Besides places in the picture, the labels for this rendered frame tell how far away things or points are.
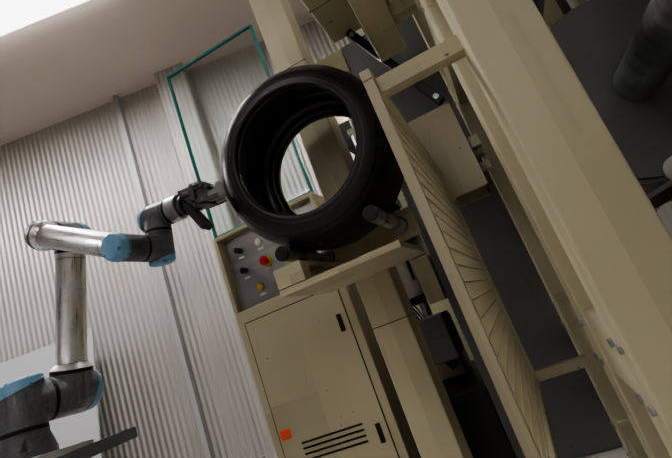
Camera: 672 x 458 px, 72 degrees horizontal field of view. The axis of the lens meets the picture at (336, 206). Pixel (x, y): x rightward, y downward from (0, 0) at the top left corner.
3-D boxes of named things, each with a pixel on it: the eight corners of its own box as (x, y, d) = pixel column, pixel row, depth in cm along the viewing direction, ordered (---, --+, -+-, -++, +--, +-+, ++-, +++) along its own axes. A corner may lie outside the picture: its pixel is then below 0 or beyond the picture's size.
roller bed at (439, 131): (451, 211, 166) (418, 138, 173) (491, 193, 162) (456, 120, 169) (443, 203, 147) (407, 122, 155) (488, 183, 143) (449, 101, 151)
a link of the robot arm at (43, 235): (13, 217, 178) (120, 229, 142) (47, 219, 189) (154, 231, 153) (8, 247, 177) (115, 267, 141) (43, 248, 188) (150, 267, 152)
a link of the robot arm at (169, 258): (137, 269, 155) (132, 233, 159) (165, 268, 165) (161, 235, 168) (155, 261, 151) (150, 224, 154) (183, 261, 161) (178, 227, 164)
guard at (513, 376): (534, 385, 140) (440, 179, 159) (540, 383, 139) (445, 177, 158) (563, 545, 57) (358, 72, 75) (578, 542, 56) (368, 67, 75)
